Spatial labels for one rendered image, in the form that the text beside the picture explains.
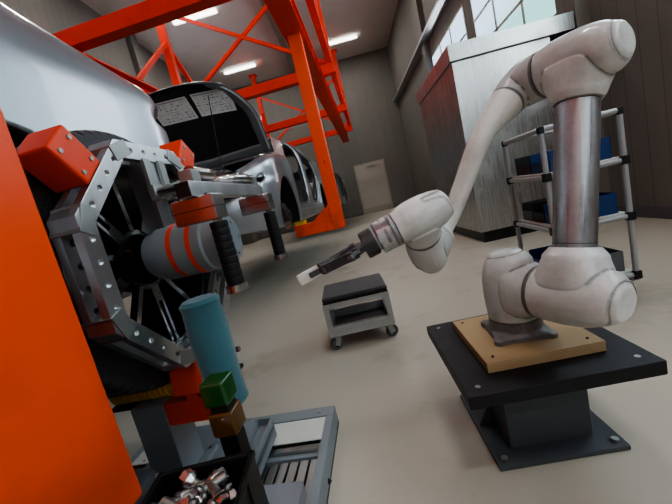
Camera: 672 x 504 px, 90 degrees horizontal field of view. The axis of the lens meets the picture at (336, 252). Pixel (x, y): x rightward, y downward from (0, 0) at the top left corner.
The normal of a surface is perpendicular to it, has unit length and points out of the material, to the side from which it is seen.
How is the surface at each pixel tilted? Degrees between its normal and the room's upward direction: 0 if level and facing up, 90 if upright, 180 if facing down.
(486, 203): 90
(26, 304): 90
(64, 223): 90
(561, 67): 82
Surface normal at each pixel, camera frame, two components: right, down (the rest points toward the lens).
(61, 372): 0.97, -0.22
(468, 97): -0.04, 0.16
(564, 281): -0.89, -0.04
